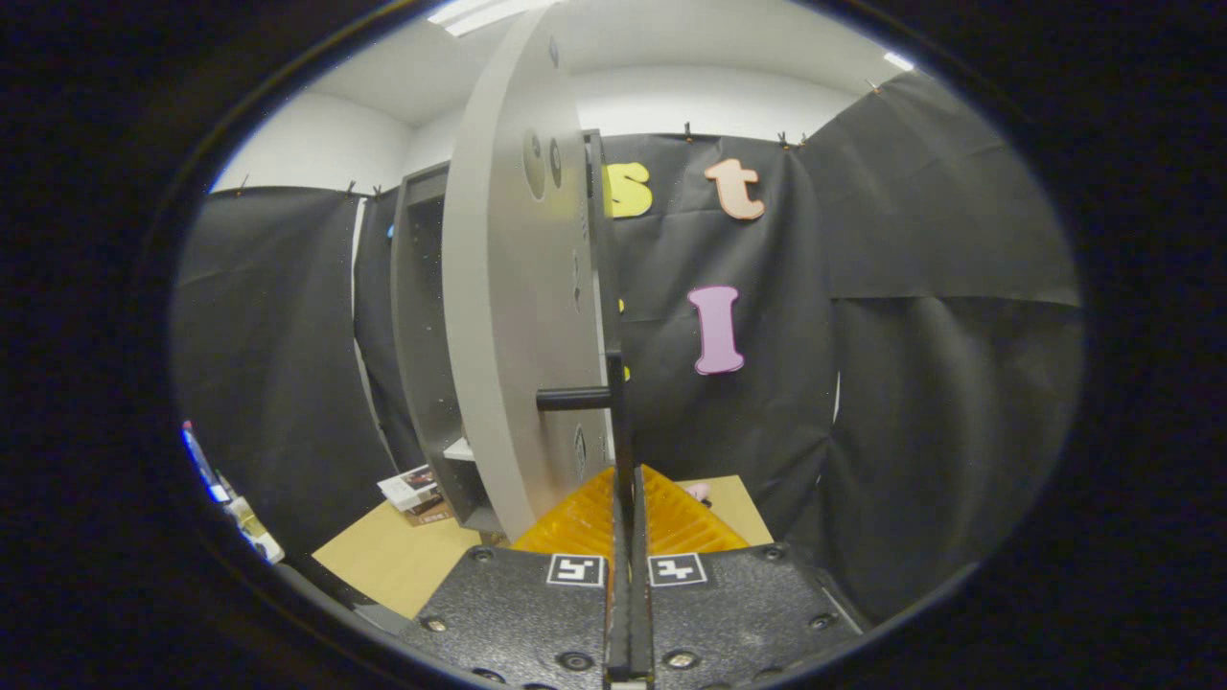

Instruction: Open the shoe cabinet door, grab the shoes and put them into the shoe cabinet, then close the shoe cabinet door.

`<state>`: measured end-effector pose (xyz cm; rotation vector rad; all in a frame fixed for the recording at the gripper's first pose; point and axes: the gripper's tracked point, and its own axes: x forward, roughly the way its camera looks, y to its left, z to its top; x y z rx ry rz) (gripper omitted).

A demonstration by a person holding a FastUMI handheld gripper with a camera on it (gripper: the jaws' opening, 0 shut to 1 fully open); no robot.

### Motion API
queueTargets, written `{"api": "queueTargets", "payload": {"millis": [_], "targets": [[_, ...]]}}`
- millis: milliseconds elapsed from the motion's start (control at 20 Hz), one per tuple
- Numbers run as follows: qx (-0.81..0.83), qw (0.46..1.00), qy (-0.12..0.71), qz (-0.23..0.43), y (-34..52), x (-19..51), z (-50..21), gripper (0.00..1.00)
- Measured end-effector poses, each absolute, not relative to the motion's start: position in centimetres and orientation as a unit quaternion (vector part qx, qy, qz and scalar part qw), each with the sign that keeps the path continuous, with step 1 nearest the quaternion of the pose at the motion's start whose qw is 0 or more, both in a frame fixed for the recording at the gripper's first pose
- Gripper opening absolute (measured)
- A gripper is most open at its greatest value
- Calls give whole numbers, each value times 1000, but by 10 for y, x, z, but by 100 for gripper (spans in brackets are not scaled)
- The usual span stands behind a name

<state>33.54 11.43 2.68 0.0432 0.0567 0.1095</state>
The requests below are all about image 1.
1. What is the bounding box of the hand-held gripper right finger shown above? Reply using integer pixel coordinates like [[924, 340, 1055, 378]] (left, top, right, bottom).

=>
[[630, 464, 868, 690]]

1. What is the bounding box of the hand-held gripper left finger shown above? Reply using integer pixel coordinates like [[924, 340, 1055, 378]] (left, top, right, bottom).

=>
[[401, 466, 631, 690]]

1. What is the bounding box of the black cabinet door handle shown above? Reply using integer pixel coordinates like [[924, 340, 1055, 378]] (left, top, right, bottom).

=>
[[535, 350, 630, 480]]

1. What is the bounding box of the grey shoe cabinet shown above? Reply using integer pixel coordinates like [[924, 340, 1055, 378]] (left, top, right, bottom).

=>
[[390, 129, 626, 535]]

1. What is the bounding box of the light grey shoe cabinet door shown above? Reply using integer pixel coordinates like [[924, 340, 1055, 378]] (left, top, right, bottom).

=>
[[443, 5, 614, 543]]

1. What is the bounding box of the white book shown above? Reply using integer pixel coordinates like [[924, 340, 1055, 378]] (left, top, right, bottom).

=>
[[377, 465, 442, 513]]

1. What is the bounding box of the white cluttered side table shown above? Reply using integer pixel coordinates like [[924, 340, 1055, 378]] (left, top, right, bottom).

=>
[[224, 493, 287, 564]]

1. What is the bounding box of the black backdrop cloth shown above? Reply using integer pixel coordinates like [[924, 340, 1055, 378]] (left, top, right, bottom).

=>
[[171, 72, 1086, 624]]

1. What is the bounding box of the blue screen device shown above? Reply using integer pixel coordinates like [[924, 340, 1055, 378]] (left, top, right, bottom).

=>
[[180, 420, 232, 505]]

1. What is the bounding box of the long ceiling light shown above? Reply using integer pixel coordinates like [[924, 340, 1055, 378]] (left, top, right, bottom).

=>
[[427, 0, 559, 37]]

